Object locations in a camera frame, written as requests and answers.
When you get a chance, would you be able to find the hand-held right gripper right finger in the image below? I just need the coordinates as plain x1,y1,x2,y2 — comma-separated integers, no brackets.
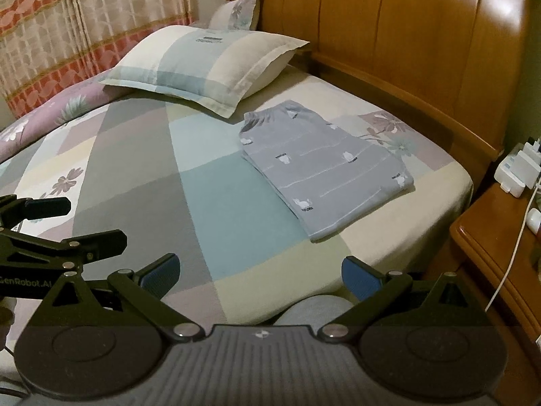
316,255,472,343

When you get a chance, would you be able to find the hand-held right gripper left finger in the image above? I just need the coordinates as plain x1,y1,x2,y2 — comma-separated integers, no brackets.
40,253,204,342

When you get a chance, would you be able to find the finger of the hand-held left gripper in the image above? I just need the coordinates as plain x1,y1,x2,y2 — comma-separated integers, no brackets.
0,228,128,273
0,194,72,226

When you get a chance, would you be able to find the grey striped sweatshirt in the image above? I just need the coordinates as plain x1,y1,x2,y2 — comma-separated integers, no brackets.
239,99,416,244

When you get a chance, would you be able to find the person's leg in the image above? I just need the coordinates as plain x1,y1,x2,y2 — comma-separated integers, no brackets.
274,295,355,328

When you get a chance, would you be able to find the purple floral quilt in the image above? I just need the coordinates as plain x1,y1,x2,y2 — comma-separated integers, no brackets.
0,80,121,166

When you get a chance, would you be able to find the wooden nightstand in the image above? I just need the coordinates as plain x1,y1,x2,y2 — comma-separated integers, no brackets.
448,181,541,333

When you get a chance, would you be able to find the beige red patterned curtain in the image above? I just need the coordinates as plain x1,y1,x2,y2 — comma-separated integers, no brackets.
0,0,200,117

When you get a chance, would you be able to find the white power strip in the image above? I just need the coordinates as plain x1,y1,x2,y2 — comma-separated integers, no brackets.
494,135,541,199

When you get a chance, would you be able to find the checked green cream pillow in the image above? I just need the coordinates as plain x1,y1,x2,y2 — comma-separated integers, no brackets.
97,24,312,119

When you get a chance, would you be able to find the wooden headboard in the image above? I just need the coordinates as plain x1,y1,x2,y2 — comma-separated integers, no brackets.
227,0,527,162

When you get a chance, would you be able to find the floral pillow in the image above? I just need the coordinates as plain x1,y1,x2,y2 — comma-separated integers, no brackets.
208,0,260,33

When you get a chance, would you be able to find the white cable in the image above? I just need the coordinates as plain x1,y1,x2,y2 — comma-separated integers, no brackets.
485,186,539,311

